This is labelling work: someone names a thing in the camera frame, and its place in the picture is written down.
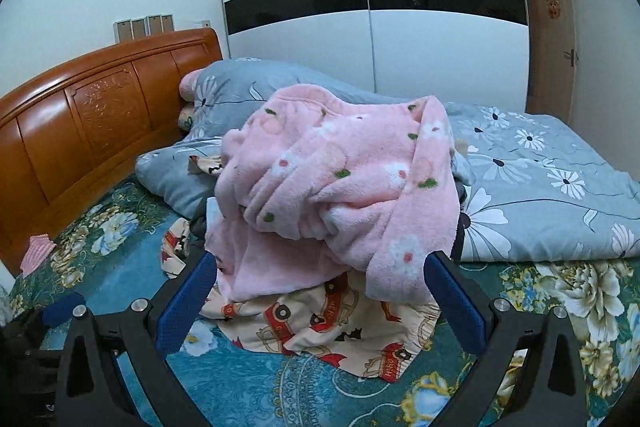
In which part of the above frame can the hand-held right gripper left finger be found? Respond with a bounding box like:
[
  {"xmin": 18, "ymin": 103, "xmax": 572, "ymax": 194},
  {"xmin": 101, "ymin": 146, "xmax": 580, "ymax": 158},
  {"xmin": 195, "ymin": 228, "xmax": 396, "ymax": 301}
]
[{"xmin": 54, "ymin": 251, "xmax": 219, "ymax": 427}]

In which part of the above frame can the pink fleece floral garment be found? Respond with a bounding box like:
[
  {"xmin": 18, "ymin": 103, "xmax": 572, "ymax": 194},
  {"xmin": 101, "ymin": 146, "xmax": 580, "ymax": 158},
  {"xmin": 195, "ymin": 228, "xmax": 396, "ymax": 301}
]
[{"xmin": 205, "ymin": 83, "xmax": 461, "ymax": 305}]

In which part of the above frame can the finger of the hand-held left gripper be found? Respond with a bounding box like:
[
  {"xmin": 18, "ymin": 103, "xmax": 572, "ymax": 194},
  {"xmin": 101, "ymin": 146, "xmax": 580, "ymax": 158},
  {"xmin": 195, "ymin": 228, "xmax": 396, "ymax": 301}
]
[{"xmin": 41, "ymin": 291, "xmax": 87, "ymax": 329}]

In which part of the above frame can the grey floral duvet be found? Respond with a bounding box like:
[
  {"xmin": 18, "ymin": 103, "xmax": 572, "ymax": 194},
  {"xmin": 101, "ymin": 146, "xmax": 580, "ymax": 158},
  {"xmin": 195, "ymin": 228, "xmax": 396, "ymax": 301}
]
[{"xmin": 192, "ymin": 57, "xmax": 640, "ymax": 264}]

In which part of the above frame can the cream cartoon car print cloth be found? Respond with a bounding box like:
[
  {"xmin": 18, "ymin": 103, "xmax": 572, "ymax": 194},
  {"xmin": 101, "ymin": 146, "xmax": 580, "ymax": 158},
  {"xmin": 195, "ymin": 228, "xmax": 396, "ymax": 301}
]
[{"xmin": 160, "ymin": 154, "xmax": 441, "ymax": 380}]

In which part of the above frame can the carved wooden headboard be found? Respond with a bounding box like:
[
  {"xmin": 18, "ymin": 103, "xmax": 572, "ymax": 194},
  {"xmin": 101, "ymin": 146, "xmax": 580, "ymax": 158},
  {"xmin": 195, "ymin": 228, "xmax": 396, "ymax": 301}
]
[{"xmin": 0, "ymin": 28, "xmax": 224, "ymax": 275}]

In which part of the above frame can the teal floral bed blanket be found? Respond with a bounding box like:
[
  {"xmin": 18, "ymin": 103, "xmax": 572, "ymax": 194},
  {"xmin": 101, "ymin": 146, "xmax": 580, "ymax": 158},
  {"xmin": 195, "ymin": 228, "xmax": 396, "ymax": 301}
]
[{"xmin": 9, "ymin": 172, "xmax": 640, "ymax": 427}]

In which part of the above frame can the white wardrobe with black stripe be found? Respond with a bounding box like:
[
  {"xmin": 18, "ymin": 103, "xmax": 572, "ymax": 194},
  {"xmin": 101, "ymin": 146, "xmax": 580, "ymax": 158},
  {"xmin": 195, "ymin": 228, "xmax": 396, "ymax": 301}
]
[{"xmin": 216, "ymin": 0, "xmax": 531, "ymax": 114}]

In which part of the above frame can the pink striped cloth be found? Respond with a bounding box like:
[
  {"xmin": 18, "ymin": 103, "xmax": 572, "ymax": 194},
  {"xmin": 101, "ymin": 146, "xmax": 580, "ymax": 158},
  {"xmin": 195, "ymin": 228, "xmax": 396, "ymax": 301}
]
[{"xmin": 20, "ymin": 233, "xmax": 57, "ymax": 276}]

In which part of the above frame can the wooden door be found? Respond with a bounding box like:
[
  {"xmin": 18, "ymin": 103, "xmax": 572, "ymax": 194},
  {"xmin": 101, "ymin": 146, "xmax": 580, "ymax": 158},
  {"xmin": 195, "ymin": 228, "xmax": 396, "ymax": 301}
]
[{"xmin": 522, "ymin": 0, "xmax": 581, "ymax": 124}]

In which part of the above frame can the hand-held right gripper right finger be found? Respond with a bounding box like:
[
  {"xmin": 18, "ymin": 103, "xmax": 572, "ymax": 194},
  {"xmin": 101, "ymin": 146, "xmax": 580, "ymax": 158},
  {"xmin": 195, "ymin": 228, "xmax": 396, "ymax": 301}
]
[{"xmin": 424, "ymin": 249, "xmax": 590, "ymax": 427}]

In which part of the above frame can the pink pillow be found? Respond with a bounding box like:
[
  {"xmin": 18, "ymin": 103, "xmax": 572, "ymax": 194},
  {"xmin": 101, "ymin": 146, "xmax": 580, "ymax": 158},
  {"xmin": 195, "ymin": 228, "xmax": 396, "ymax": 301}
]
[
  {"xmin": 176, "ymin": 103, "xmax": 197, "ymax": 132},
  {"xmin": 179, "ymin": 70, "xmax": 203, "ymax": 102}
]

